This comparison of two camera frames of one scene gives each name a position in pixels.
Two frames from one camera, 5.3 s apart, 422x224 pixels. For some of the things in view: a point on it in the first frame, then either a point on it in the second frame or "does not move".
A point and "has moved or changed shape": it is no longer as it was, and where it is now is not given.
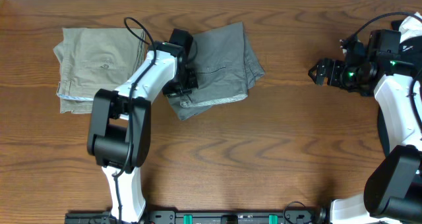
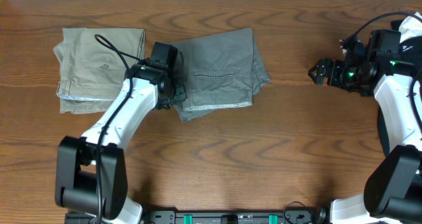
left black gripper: x=193 y=85 to x=181 y=95
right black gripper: x=334 y=79 does not move
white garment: x=410 y=27 does not move
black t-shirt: x=411 y=54 does not move
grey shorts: x=225 y=68 has moved or changed shape
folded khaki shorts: x=96 y=58 does not move
